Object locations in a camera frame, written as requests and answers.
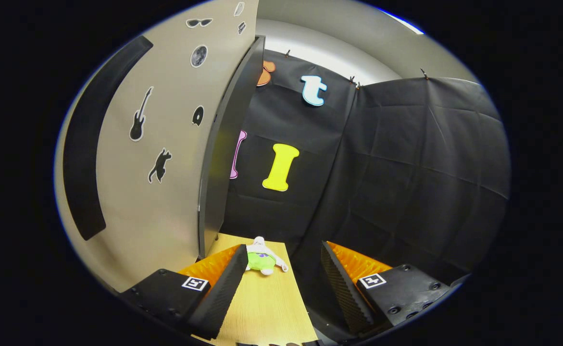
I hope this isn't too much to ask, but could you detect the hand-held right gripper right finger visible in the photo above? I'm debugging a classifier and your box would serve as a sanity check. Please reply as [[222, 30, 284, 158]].
[[320, 240, 456, 337]]

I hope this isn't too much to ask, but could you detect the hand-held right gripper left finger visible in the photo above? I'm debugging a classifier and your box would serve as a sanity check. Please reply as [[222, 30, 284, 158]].
[[118, 244, 249, 341]]

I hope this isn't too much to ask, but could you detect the dark grey cabinet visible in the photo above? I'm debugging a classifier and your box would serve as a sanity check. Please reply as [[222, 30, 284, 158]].
[[198, 36, 266, 259]]

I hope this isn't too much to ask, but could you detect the green white plush toy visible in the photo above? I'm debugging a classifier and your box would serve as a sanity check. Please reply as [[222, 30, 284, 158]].
[[244, 235, 289, 276]]

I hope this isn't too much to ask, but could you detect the black backdrop cloth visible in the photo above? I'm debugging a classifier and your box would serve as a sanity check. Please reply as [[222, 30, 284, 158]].
[[216, 48, 512, 332]]

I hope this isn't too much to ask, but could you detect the row of black cloth clips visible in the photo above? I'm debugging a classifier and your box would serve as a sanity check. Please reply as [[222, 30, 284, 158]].
[[284, 48, 428, 89]]

